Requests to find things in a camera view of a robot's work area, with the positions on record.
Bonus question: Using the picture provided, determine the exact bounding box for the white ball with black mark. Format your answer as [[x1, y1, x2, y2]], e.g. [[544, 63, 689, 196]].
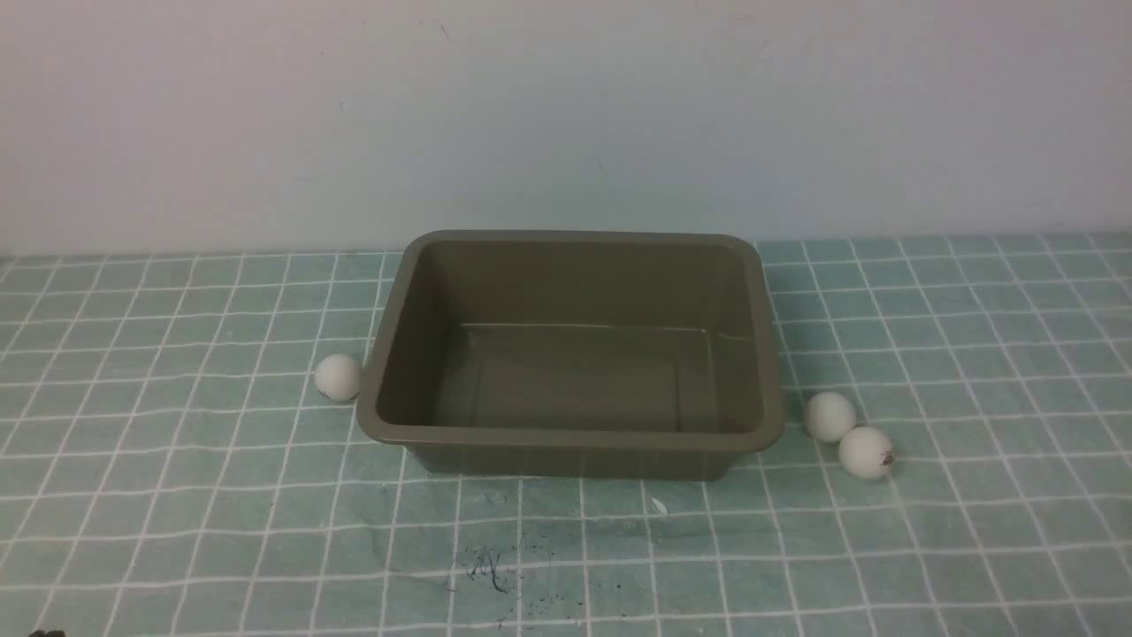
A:
[[838, 427, 895, 480]]

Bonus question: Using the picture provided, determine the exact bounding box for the green checkered table mat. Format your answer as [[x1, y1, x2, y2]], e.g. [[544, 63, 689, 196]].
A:
[[1, 231, 1131, 636]]

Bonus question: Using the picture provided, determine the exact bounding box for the plain white ball right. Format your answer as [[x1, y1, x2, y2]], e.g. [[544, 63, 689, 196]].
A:
[[803, 391, 858, 444]]

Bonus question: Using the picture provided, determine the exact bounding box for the olive green plastic bin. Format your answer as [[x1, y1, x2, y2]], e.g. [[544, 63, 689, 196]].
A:
[[355, 230, 787, 481]]

